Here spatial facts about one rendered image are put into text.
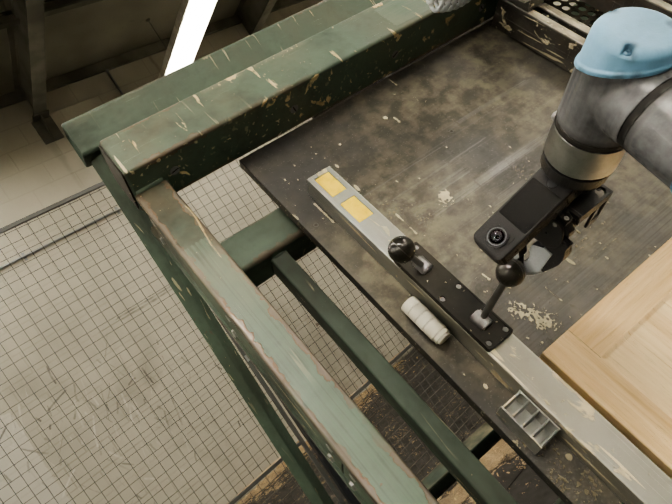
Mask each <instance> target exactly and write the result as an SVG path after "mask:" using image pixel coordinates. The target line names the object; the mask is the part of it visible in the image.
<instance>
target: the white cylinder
mask: <svg viewBox="0 0 672 504"><path fill-rule="evenodd" d="M401 310H402V311H403V312H404V313H405V314H406V315H407V316H408V317H409V318H410V319H411V320H412V321H413V322H414V323H415V324H416V325H417V326H418V327H419V328H420V329H421V330H422V331H423V332H424V333H425V334H426V335H427V336H428V337H429V338H430V339H431V340H432V341H434V342H435V343H436V344H439V345H441V344H443V343H444V342H445V341H446V340H447V339H448V338H449V336H450V333H449V332H450V331H449V330H448V329H447V327H446V326H445V325H444V324H443V323H442V322H441V321H440V320H439V319H438V318H436V316H435V315H434V314H433V313H432V312H431V311H429V309H428V308H427V307H426V306H425V305H423V304H422V303H421V302H420V301H419V300H418V299H417V298H416V297H415V296H412V297H410V298H409V299H407V300H406V301H405V302H404V304H403V305H402V307H401Z"/></svg>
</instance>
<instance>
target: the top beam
mask: <svg viewBox="0 0 672 504"><path fill-rule="evenodd" d="M497 3H498V0H471V1H470V2H469V3H466V4H465V5H464V6H463V7H459V8H458V9H457V10H452V11H451V12H444V13H440V12H438V13H434V12H432V10H431V9H430V7H429V5H428V4H427V3H426V0H385V1H383V2H380V3H378V4H376V5H374V6H372V7H370V8H368V9H366V10H364V11H362V12H360V13H358V14H356V15H354V16H352V17H350V18H348V19H346V20H344V21H342V22H340V23H338V24H336V25H334V26H332V27H330V28H328V29H326V30H324V31H322V32H320V33H318V34H316V35H314V36H312V37H310V38H308V39H305V40H303V41H301V42H299V43H297V44H295V45H293V46H291V47H289V48H287V49H285V50H283V51H281V52H279V53H277V54H275V55H273V56H271V57H269V58H267V59H265V60H263V61H261V62H259V63H257V64H255V65H253V66H251V67H249V68H247V69H245V70H243V71H241V72H239V73H237V74H235V75H233V76H231V77H228V78H226V79H224V80H222V81H220V82H218V83H216V84H214V85H212V86H210V87H208V88H206V89H204V90H202V91H200V92H198V93H196V94H194V95H192V96H190V97H188V98H186V99H184V100H182V101H180V102H178V103H176V104H174V105H172V106H170V107H168V108H166V109H164V110H162V111H160V112H158V113H156V114H154V115H151V116H149V117H147V118H145V119H143V120H141V121H139V122H137V123H135V124H133V125H131V126H129V127H127V128H125V129H123V130H121V131H119V132H117V133H115V134H113V135H111V136H109V137H107V138H105V139H103V140H101V141H100V143H99V144H100V145H99V149H100V151H101V153H102V155H103V156H104V158H105V160H106V162H107V164H108V166H109V168H110V170H111V172H112V174H113V176H114V178H115V180H116V181H117V183H118V184H119V185H120V187H121V188H122V189H123V191H124V192H125V193H126V195H127V196H128V197H129V198H130V200H131V201H132V202H133V204H134V205H135V206H136V207H137V209H141V210H144V209H143V208H142V207H141V206H140V204H139V203H138V202H137V200H136V197H135V196H136V195H137V194H136V191H137V190H139V189H141V188H143V187H144V186H146V185H148V184H150V183H152V182H154V181H156V180H158V179H159V178H163V180H167V179H168V180H169V181H170V184H171V186H172V187H173V189H174V190H175V191H176V192H178V191H180V190H182V189H184V188H185V187H187V186H189V185H191V184H193V183H194V182H196V181H198V180H200V179H202V178H203V177H205V176H207V175H209V174H211V173H212V172H214V171H216V170H218V169H220V168H221V167H223V166H225V165H227V164H229V163H230V162H232V161H234V160H236V159H238V158H239V157H241V156H243V155H245V154H247V153H248V152H250V151H252V150H254V149H256V148H257V147H259V146H261V145H263V144H265V143H266V142H268V141H270V140H272V139H274V138H275V137H277V136H279V135H281V134H283V133H284V132H286V131H288V130H290V129H292V128H293V127H295V126H297V125H299V124H301V123H302V122H304V121H306V120H308V119H310V118H311V117H313V116H315V115H317V114H319V113H320V112H322V111H324V110H326V109H328V108H329V107H331V106H333V105H335V104H337V103H338V102H340V101H342V100H344V99H346V98H347V97H349V96H351V95H353V94H355V93H356V92H358V91H360V90H362V89H364V88H365V87H367V86H369V85H371V84H373V83H374V82H376V81H378V80H380V79H382V78H383V77H385V76H387V75H389V74H391V73H392V72H394V71H396V70H398V69H400V68H401V67H403V66H405V65H407V64H409V63H410V62H412V61H414V60H416V59H418V58H419V57H421V56H423V55H425V54H427V53H428V52H430V51H432V50H434V49H436V48H437V47H439V46H441V45H443V44H445V43H446V42H448V41H450V40H452V39H454V38H455V37H457V36H459V35H461V34H463V33H464V32H466V31H468V30H470V29H472V28H473V27H475V26H477V25H479V24H481V23H482V22H484V21H486V20H488V19H490V18H491V17H493V16H494V14H495V11H496V7H497Z"/></svg>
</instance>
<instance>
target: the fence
mask: <svg viewBox="0 0 672 504"><path fill-rule="evenodd" d="M327 172H329V173H330V174H331V175H332V176H333V177H334V178H335V179H336V180H338V181H339V182H340V183H341V184H342V185H343V186H344V187H345V188H346V189H345V190H343V191H342V192H340V193H339V194H337V195H335V196H334V197H332V196H331V195H330V194H329V193H328V192H327V191H326V190H325V189H323V188H322V187H321V186H320V185H319V184H318V183H317V182H316V181H315V180H316V179H318V178H319V177H321V176H322V175H324V174H326V173H327ZM307 186H308V194H309V195H310V196H311V197H312V198H313V199H314V200H315V201H316V202H317V203H318V204H319V205H320V206H321V207H322V208H323V209H324V210H325V211H326V212H327V213H328V214H329V215H330V216H331V217H332V218H333V219H334V220H335V221H336V222H337V223H338V224H339V225H340V226H341V227H342V228H344V229H345V230H346V231H347V232H348V233H349V234H350V235H351V236H352V237H353V238H354V239H355V240H356V241H357V242H358V243H359V244H360V245H361V246H362V247H363V248H364V249H365V250H366V251H367V252H368V253H369V254H370V255H371V256H372V257H373V258H374V259H375V260H376V261H377V262H378V263H379V264H380V265H381V266H382V267H383V268H384V269H385V270H386V271H387V272H388V273H389V274H391V275H392V276H393V277H394V278H395V279H396V280H397V281H398V282H399V283H400V284H401V285H402V286H403V287H404V288H405V289H406V290H407V291H408V292H409V293H410V294H411V295H412V296H415V297H416V298H417V299H418V300H419V301H420V302H421V303H422V304H423V305H425V306H426V307H427V308H428V309H429V311H431V312H432V313H433V314H434V315H435V316H436V318H438V319H439V320H440V321H441V322H442V323H443V324H444V325H445V326H446V327H447V329H448V330H449V331H450V333H451V334H452V335H453V336H454V337H455V338H456V339H457V340H458V341H459V342H460V343H461V344H462V345H463V346H464V347H465V348H466V349H467V350H468V351H469V352H470V353H471V354H472V355H473V356H474V357H475V358H476V359H477V360H478V361H479V362H480V363H481V364H482V365H484V366H485V367H486V368H487V369H488V370H489V371H490V372H491V373H492V374H493V375H494V376H495V377H496V378H497V379H498V380H499V381H500V382H501V383H502V384H503V385H504V386H505V387H506V388H507V389H508V390H509V391H510V392H511V393H512V394H513V395H515V394H517V392H518V391H519V390H521V391H522V392H523V393H524V394H525V395H526V396H527V397H528V398H529V399H530V400H531V401H532V402H533V403H534V404H535V405H536V406H537V407H538V408H539V409H541V411H543V412H544V413H545V414H546V415H547V416H548V417H549V418H550V419H551V420H552V421H553V422H554V423H555V424H556V425H557V426H558V427H559V428H560V429H561V430H560V431H559V432H558V433H557V434H556V435H555V436H556V437H557V438H558V439H559V440H560V441H561V442H562V443H563V444H564V445H565V446H566V447H567V448H568V449H569V450H570V451H571V452H572V453H573V454H574V455H575V456H577V457H578V458H579V459H580V460H581V461H582V462H583V463H584V464H585V465H586V466H587V467H588V468H589V469H590V470H591V471H592V472H593V473H594V474H595V475H596V476H597V477H598V478H599V479H600V480H601V481H602V482H603V483H604V484H605V485H606V486H607V487H608V488H609V489H610V490H611V491H612V492H613V493H614V494H615V495H616V496H617V497H618V498H619V499H620V500H621V501H622V502H624V503H625V504H672V479H671V478H670V477H669V476H668V475H666V474H665V473H664V472H663V471H662V470H661V469H660V468H659V467H658V466H657V465H655V464H654V463H653V462H652V461H651V460H650V459H649V458H648V457H647V456H646V455H645V454H643V453H642V452H641V451H640V450H639V449H638V448H637V447H636V446H635V445H634V444H633V443H631V442H630V441H629V440H628V439H627V438H626V437H625V436H624V435H623V434H622V433H621V432H619V431H618V430H617V429H616V428H615V427H614V426H613V425H612V424H611V423H610V422H609V421H607V420H606V419H605V418H604V417H603V416H602V415H601V414H600V413H599V412H598V411H597V410H595V409H594V408H593V407H592V406H591V405H590V404H589V403H588V402H587V401H586V400H584V399H583V398H582V397H581V396H580V395H579V394H578V393H577V392H576V391H575V390H574V389H572V388H571V387H570V386H569V385H568V384H567V383H566V382H565V381H564V380H563V379H562V378H560V377H559V376H558V375H557V374H556V373H555V372H554V371H553V370H552V369H551V368H550V367H548V366H547V365H546V364H545V363H544V362H543V361H542V360H541V359H540V358H539V357H538V356H536V355H535V354H534V353H533V352H532V351H531V350H530V349H529V348H528V347H527V346H525V345H524V344H523V343H522V342H521V341H520V340H519V339H518V338H517V337H516V336H515V335H513V334H511V335H510V336H508V337H507V338H506V339H505V340H504V341H503V342H501V343H500V344H499V345H498V346H497V347H496V348H494V349H493V350H492V351H491V352H487V351H486V350H485V349H484V348H483V347H482V346H481V345H479V344H478V343H477V342H476V341H475V340H474V339H473V338H472V337H471V336H470V335H469V334H468V333H467V332H466V331H465V330H464V329H463V328H462V327H461V326H460V325H459V324H458V323H457V322H456V321H454V320H453V319H452V318H451V317H450V316H449V315H448V314H447V313H446V312H445V311H444V310H443V309H442V308H441V307H440V306H439V305H438V304H437V303H436V302H435V301H434V300H433V299H432V298H431V297H429V296H428V295H427V294H426V293H425V292H424V291H423V290H422V289H421V288H420V287H419V286H418V285H417V284H416V283H415V282H414V281H413V280H412V279H411V278H410V277H409V276H408V275H407V274H406V273H404V272H403V271H402V270H401V269H400V268H399V267H398V266H397V265H396V264H395V263H394V262H393V260H392V259H391V258H390V256H389V254H388V245H389V243H390V241H391V240H392V239H393V238H395V237H397V236H405V235H404V234H403V233H402V232H401V231H400V230H399V229H398V228H397V227H396V226H394V225H393V224H392V223H391V222H390V221H389V220H388V219H387V218H386V217H385V216H383V215H382V214H381V213H380V212H379V211H378V210H377V209H376V208H375V207H374V206H373V205H371V204H370V203H369V202H368V201H367V200H366V199H365V198H364V197H363V196H362V195H361V194H359V193H358V192H357V191H356V190H355V189H354V188H353V187H352V186H351V185H350V184H349V183H347V182H346V181H345V180H344V179H343V178H342V177H341V176H340V175H339V174H338V173H337V172H335V171H334V170H333V169H332V168H331V167H330V166H328V167H327V168H325V169H323V170H322V171H320V172H318V173H317V174H315V175H313V176H312V177H310V178H308V179H307ZM353 196H355V197H356V198H357V199H358V200H359V201H360V202H361V203H362V204H364V205H365V206H366V207H367V208H368V209H369V210H370V211H371V212H372V213H373V214H372V215H370V216H369V217H367V218H366V219H364V220H363V221H361V222H360V223H359V222H358V221H357V220H356V219H355V218H354V217H353V216H352V215H351V214H350V213H349V212H348V211H347V210H346V209H344V208H343V207H342V206H341V204H342V203H343V202H345V201H347V200H348V199H350V198H351V197H353Z"/></svg>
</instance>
